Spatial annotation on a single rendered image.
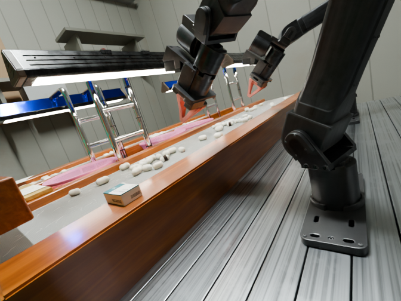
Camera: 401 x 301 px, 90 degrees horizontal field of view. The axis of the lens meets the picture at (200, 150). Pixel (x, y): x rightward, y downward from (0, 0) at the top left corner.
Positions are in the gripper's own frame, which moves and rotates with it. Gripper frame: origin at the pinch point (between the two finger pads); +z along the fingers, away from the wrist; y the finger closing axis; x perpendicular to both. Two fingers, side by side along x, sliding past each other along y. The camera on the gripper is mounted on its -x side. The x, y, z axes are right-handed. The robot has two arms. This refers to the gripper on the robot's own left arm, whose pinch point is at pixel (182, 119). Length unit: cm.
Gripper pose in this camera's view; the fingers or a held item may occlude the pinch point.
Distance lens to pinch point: 54.7
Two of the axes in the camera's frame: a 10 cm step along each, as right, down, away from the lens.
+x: 7.1, 6.6, -2.6
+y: -5.9, 3.5, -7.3
